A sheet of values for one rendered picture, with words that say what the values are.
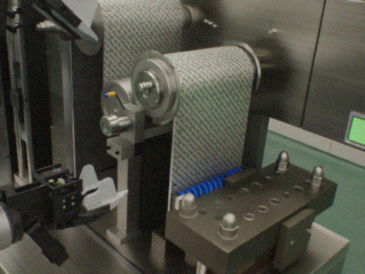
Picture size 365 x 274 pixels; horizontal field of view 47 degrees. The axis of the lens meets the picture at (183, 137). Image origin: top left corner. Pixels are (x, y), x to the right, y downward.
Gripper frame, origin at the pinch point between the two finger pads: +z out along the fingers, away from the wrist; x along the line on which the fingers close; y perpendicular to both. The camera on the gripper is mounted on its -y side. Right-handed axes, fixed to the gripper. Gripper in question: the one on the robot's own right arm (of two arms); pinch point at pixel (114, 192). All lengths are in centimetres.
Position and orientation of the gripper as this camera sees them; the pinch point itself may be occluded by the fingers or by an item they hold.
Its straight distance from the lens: 79.2
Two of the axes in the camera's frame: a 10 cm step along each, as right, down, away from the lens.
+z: 7.2, -2.3, 6.6
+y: 0.7, -9.2, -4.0
